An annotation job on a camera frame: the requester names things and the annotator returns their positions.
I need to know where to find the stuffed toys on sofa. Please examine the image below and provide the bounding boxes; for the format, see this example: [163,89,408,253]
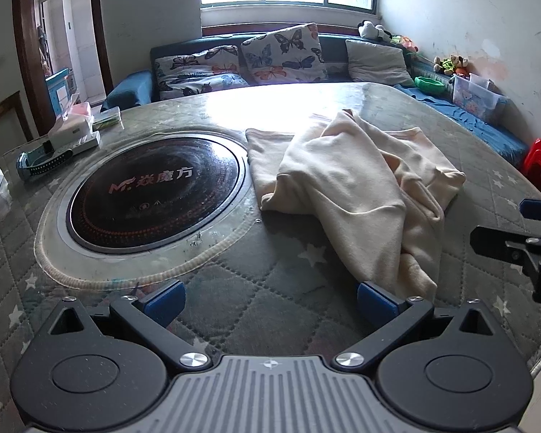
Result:
[433,54,470,77]

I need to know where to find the green tissue pack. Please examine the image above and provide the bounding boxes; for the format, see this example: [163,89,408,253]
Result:
[92,107,122,130]

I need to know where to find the green bowl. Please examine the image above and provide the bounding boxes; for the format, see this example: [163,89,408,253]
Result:
[414,76,447,95]

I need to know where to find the colourful plush toys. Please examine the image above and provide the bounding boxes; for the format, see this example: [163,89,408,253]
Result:
[390,34,420,53]

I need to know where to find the grey pillow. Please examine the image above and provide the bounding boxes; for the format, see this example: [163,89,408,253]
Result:
[345,39,415,87]

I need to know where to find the cream garment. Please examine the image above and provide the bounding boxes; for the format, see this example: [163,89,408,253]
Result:
[245,109,466,303]

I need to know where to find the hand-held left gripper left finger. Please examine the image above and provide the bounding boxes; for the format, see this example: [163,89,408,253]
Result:
[46,280,210,371]

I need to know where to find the pink tissue pack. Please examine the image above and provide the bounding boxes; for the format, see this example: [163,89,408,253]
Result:
[62,101,94,122]

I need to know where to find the brown wooden door frame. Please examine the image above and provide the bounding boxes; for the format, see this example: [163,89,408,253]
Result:
[11,0,114,137]

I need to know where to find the large butterfly print pillow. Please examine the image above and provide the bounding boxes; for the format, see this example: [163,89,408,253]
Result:
[240,22,329,86]

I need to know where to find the white tissue box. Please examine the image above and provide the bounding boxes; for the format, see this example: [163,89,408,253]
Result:
[47,114,101,154]

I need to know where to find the blue sofa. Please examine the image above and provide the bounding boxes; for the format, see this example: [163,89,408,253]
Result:
[101,22,530,167]

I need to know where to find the clear plastic storage box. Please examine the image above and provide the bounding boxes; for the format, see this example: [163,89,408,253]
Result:
[451,73,508,126]

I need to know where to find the round black induction cooktop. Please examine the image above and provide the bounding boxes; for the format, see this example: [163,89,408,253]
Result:
[56,128,253,258]

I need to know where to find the flat butterfly print pillow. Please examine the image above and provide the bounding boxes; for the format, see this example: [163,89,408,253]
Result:
[154,45,250,100]

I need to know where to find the panda plush toy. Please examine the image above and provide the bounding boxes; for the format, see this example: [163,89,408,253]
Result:
[358,20,394,40]

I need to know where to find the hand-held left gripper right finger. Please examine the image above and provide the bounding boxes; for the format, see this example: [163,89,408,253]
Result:
[331,281,501,373]

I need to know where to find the blue framed board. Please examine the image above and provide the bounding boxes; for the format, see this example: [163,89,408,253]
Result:
[45,67,75,119]

